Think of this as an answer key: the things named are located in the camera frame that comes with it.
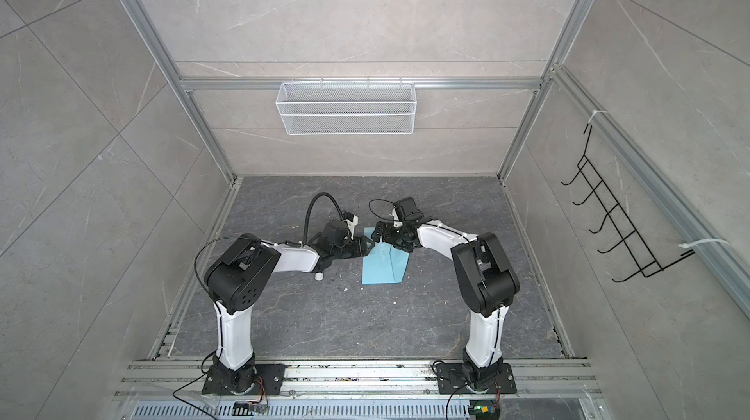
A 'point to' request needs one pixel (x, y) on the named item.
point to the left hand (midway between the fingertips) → (372, 239)
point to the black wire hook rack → (624, 228)
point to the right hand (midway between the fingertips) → (383, 236)
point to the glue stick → (318, 275)
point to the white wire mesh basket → (346, 108)
